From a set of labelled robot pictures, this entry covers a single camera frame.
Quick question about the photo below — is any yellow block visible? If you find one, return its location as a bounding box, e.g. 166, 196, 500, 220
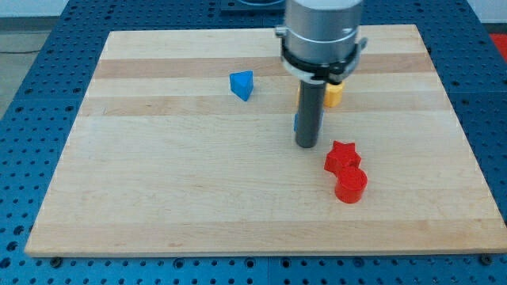
296, 81, 345, 108

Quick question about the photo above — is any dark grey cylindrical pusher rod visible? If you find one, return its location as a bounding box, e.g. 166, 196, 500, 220
295, 82, 326, 148

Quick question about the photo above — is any red cylinder block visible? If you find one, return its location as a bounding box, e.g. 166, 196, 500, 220
334, 166, 368, 203

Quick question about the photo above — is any blue cube block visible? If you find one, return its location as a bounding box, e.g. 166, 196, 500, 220
293, 111, 325, 132

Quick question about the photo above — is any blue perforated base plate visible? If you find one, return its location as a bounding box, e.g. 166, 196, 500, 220
1, 0, 506, 284

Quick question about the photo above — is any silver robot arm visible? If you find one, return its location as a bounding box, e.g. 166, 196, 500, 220
275, 0, 368, 148

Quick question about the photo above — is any light wooden board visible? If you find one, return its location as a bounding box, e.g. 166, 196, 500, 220
25, 25, 506, 257

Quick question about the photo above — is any blue triangular block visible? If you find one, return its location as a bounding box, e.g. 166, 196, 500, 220
229, 70, 254, 101

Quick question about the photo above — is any red star block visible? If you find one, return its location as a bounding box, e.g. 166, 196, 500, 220
324, 141, 361, 175

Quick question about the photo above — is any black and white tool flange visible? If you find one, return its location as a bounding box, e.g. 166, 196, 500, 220
280, 37, 368, 85

